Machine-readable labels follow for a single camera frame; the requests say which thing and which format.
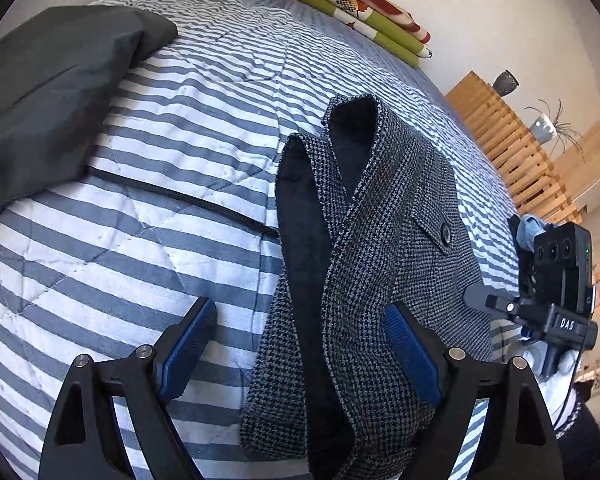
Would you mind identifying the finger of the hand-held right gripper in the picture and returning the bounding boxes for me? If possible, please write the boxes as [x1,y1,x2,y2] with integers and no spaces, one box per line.
[464,283,520,319]
[510,215,546,253]

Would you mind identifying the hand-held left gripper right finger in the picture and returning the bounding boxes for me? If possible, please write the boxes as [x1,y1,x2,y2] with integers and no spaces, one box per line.
[384,302,563,480]

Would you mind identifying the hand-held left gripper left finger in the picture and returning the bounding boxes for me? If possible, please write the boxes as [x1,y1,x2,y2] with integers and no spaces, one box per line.
[39,297,217,480]

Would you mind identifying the grey houndstooth pants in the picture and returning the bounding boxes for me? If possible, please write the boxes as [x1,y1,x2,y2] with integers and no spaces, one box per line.
[240,94,496,480]

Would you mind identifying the striped bed quilt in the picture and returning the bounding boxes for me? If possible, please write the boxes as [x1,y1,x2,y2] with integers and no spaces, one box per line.
[0,0,523,480]

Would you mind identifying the light wooden shelf unit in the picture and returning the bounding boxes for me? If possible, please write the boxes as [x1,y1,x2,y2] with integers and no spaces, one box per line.
[550,120,600,223]

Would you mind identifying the potted spiky plant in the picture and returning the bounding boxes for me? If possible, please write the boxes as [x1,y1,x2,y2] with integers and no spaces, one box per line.
[524,99,586,161]

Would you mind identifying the dark grey vase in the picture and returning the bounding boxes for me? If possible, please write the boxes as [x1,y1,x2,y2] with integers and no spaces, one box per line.
[492,70,520,97]

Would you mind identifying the folded green floral blanket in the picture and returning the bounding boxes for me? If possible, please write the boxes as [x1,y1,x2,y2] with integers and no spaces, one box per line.
[270,0,433,68]

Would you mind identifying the folded dark grey cloth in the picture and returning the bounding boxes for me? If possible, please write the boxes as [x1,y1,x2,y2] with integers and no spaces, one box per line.
[0,5,179,232]

